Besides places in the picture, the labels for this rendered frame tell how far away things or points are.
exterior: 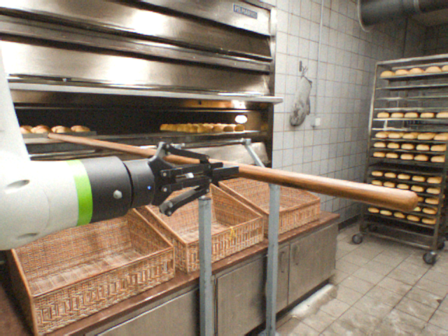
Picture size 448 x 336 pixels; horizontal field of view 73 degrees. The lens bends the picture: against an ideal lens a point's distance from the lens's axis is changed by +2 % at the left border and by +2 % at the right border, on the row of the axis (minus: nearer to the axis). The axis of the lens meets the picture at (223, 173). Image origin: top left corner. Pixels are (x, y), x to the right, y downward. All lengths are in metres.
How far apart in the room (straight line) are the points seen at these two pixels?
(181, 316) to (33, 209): 1.17
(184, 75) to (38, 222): 1.60
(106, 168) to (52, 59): 1.23
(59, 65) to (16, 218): 1.28
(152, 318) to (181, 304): 0.14
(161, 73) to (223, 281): 1.18
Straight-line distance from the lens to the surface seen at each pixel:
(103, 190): 0.43
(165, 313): 1.44
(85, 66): 1.67
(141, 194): 0.46
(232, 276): 1.63
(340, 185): 0.52
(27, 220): 0.41
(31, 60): 1.61
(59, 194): 0.41
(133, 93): 1.58
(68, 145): 1.62
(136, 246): 1.72
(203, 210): 1.29
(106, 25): 1.69
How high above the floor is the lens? 1.30
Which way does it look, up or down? 11 degrees down
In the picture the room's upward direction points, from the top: straight up
